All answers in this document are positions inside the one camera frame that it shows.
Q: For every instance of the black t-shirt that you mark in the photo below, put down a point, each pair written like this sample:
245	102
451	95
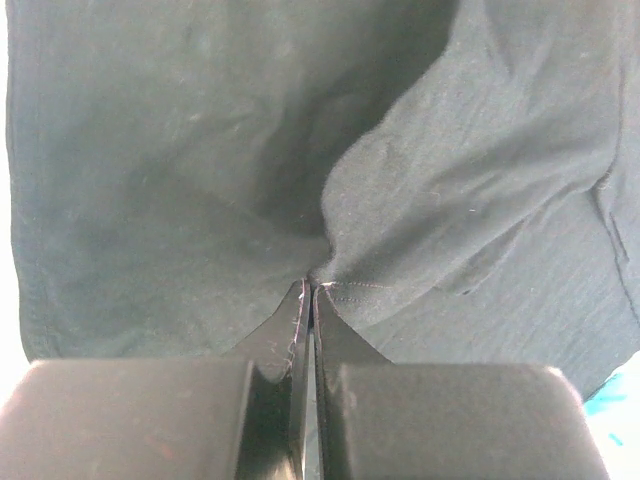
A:
462	175

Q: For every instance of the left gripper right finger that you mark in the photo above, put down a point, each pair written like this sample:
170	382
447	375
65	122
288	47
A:
337	346

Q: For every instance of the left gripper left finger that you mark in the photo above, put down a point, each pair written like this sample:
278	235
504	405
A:
270	439

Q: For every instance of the turquoise t-shirt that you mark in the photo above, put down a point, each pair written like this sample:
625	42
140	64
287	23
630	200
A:
610	412

